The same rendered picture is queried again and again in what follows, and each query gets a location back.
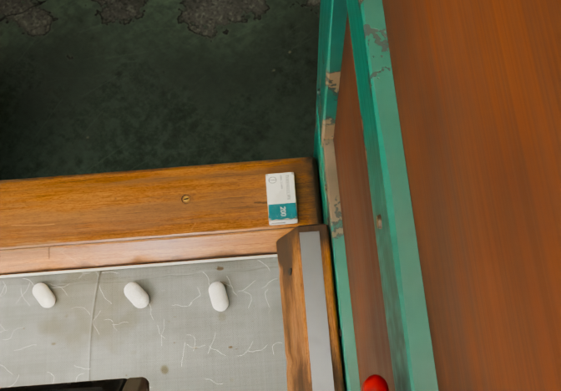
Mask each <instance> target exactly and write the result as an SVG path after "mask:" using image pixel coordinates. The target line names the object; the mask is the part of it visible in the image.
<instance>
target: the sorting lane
mask: <svg viewBox="0 0 561 391"><path fill-rule="evenodd" d="M130 282H135V283H137V284H139V285H140V286H141V287H142V288H143V289H144V291H145V292H146V293H147V294H148V295H149V304H148V305H147V306H146V307H143V308H137V307H136V306H135V305H134V304H133V303H132V302H131V301H130V300H129V299H128V298H127V297H126V296H125V294H124V288H125V286H126V285H127V284H128V283H130ZM213 282H221V283H222V284H223V285H224V286H225V290H226V294H227V297H228V300H229V305H228V307H227V308H226V309H225V310H224V311H222V312H220V311H217V310H215V309H214V308H213V306H212V302H211V300H210V294H209V287H210V285H211V284H212V283H213ZM38 283H44V284H46V285H47V286H48V288H49V289H50V290H51V292H52V293H53V295H54V296H55V298H56V301H55V303H54V305H53V306H52V307H42V306H41V305H40V303H39V302H38V300H37V299H36V298H35V296H34V295H33V287H34V286H35V285H36V284H38ZM136 377H144V378H146V379H148V381H149V391H287V379H286V352H285V339H284V328H283V317H282V306H281V288H280V273H279V266H278V259H277V254H275V255H264V256H243V257H232V258H221V259H210V260H199V261H188V262H167V263H156V264H145V265H134V266H123V267H102V268H91V269H80V270H69V271H58V272H37V273H26V274H15V275H4V276H0V388H6V387H17V386H28V385H39V384H50V383H71V382H82V381H93V380H104V379H115V378H126V379H128V378H136Z"/></svg>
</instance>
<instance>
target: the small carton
mask: <svg viewBox="0 0 561 391"><path fill-rule="evenodd" d="M265 181H266V194H267V205H268V217H269V225H270V226H272V225H283V224H294V223H298V215H297V205H296V186H295V177H294V172H287V173H276V174H266V175H265Z"/></svg>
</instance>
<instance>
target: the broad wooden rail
mask: <svg viewBox="0 0 561 391"><path fill-rule="evenodd" d="M287 172H294V177H295V186H296V205H297V215H298V223H294V224H283V225H272V226H270V225H269V217H268V205H267V194H266V181H265V175H266V174H276V173H287ZM314 224H323V220H322V211H321V195H320V186H319V177H318V169H317V161H316V158H315V157H298V158H287V159H276V160H255V161H244V162H233V163H222V164H211V165H189V166H178V167H167V168H156V169H145V170H124V171H113V172H102V173H91V174H80V175H59V176H48V177H37V178H26V179H15V180H0V276H4V275H15V274H26V273H37V272H58V271H69V270H80V269H91V268H102V267H123V266H134V265H145V264H156V263H167V262H188V261H199V260H210V259H221V258H232V257H243V256H264V255H275V254H277V249H276V242H277V241H278V239H280V238H281V237H283V236H284V235H285V234H287V233H288V232H289V231H291V230H293V229H294V228H296V227H297V226H303V225H314Z"/></svg>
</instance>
